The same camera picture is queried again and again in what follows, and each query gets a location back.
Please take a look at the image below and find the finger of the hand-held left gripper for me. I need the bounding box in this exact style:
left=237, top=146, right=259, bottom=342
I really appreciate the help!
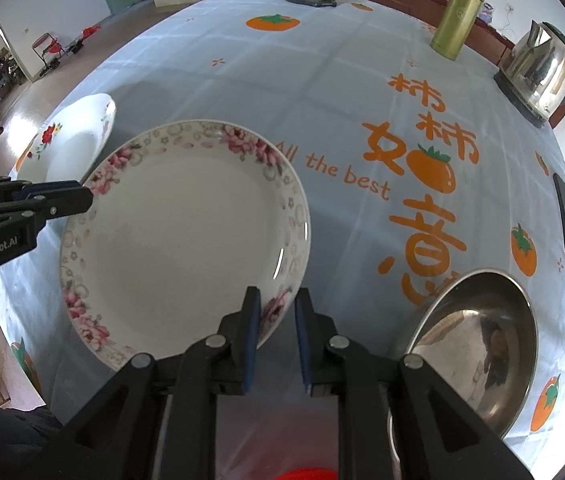
left=0, top=187, right=94, bottom=236
left=0, top=177, right=91, bottom=209

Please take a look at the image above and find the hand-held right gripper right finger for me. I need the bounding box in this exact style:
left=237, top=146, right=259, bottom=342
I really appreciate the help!
left=295, top=287, right=535, bottom=480

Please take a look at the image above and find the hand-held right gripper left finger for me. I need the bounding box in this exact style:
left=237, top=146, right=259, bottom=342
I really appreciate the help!
left=25, top=286, right=263, bottom=480

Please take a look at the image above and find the white red flower plate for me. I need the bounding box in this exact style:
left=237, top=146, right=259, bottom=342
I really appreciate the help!
left=15, top=93, right=116, bottom=186

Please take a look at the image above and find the pink floral rim plate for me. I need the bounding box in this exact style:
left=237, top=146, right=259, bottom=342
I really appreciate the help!
left=60, top=120, right=311, bottom=372

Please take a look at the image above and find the red plastic basin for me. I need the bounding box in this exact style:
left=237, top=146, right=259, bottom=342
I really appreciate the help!
left=280, top=467, right=338, bottom=480

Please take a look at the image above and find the red folding chair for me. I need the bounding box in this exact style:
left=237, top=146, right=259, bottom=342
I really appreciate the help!
left=32, top=32, right=66, bottom=69

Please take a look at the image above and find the stainless steel bowl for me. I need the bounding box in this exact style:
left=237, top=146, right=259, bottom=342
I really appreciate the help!
left=402, top=267, right=539, bottom=438

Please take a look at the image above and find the persimmon print tablecloth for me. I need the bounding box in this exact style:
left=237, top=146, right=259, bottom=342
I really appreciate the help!
left=0, top=0, right=565, bottom=453

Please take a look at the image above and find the black kettle base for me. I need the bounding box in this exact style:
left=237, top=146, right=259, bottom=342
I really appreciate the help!
left=493, top=67, right=565, bottom=129

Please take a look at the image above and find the green metal thermos cup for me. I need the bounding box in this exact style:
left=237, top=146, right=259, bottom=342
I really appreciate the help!
left=429, top=0, right=487, bottom=61

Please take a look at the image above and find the stainless steel electric kettle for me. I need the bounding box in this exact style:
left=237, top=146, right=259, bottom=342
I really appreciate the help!
left=499, top=20, right=565, bottom=116

